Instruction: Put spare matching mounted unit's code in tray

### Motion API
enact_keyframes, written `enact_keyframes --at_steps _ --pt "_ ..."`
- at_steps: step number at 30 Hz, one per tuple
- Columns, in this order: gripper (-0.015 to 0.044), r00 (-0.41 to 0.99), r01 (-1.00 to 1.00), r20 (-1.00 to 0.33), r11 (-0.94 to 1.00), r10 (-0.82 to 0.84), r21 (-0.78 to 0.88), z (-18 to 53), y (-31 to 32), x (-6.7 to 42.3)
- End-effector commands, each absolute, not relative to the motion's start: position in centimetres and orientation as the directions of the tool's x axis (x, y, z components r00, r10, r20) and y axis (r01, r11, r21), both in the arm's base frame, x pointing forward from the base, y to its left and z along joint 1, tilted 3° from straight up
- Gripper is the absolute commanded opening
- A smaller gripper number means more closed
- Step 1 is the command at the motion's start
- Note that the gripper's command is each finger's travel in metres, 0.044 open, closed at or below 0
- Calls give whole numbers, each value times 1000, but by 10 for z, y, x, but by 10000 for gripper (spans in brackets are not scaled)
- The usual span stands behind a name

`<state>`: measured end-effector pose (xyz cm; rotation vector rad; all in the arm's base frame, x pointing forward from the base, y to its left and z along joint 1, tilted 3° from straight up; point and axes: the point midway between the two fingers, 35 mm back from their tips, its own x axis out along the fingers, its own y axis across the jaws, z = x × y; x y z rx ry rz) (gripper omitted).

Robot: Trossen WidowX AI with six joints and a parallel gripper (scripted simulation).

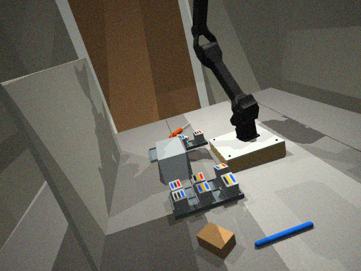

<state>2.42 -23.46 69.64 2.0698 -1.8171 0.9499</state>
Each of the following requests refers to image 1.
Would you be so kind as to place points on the blue rod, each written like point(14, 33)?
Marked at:
point(283, 234)

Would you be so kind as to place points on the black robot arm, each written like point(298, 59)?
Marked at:
point(244, 107)

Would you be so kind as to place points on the orange-handled screwdriver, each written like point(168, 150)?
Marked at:
point(178, 131)

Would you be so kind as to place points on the white card with red, black and blue stripes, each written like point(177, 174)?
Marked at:
point(175, 185)

